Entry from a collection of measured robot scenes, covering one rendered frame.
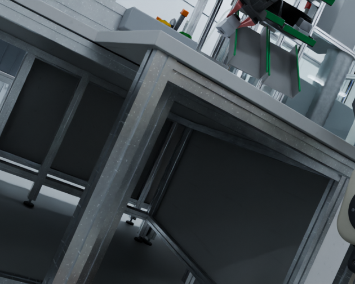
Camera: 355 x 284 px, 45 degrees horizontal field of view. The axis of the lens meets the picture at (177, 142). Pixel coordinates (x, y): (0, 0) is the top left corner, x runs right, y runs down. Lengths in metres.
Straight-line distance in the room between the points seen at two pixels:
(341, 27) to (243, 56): 1.24
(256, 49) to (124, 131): 0.91
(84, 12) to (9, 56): 2.04
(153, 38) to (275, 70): 0.88
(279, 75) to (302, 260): 0.65
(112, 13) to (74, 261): 0.67
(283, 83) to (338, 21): 1.14
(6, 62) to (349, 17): 2.21
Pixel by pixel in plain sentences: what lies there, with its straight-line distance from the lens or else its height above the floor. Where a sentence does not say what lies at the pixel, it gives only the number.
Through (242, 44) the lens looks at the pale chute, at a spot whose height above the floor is 1.10.
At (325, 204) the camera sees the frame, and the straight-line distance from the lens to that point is 1.59.
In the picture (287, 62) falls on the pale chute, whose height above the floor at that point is 1.13.
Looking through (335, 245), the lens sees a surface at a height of 0.51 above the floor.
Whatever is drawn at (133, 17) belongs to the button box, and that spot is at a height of 0.93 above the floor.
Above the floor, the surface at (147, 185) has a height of 0.30.
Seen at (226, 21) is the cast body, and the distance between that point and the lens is 1.42.
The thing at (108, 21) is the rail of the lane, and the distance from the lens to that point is 1.23.
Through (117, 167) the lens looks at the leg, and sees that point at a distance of 0.82.
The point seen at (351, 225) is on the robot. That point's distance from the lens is 0.96.
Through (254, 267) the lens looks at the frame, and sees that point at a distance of 1.85.
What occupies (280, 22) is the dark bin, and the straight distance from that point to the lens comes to 1.56.
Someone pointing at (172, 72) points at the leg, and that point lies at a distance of 0.84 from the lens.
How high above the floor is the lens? 0.69
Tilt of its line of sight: level
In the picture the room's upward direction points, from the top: 24 degrees clockwise
